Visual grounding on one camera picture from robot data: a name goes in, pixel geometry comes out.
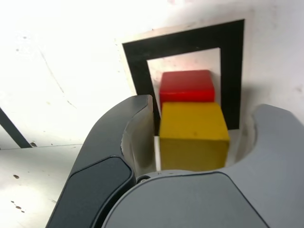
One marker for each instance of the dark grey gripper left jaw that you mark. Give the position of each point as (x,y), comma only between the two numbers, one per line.
(99,166)

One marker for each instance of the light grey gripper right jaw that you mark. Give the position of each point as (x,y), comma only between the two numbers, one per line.
(213,202)

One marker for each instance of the black tape square outline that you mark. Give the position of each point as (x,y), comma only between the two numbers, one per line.
(137,71)

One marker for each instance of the red cube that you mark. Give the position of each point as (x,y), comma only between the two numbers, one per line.
(187,88)

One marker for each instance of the yellow cube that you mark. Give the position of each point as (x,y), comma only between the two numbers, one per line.
(192,142)

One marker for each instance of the black tape strip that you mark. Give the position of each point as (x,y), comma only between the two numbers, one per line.
(14,133)

